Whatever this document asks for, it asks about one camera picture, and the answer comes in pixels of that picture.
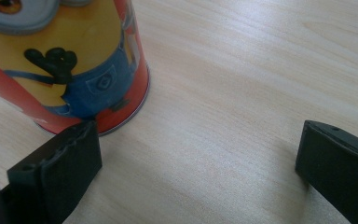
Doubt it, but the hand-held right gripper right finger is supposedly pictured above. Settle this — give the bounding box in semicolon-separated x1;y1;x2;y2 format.
295;119;358;224

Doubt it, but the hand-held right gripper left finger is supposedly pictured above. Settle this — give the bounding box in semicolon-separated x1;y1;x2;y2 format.
0;119;103;224

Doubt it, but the red cartoon print paper cup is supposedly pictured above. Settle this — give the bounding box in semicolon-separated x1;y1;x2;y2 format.
0;0;151;136

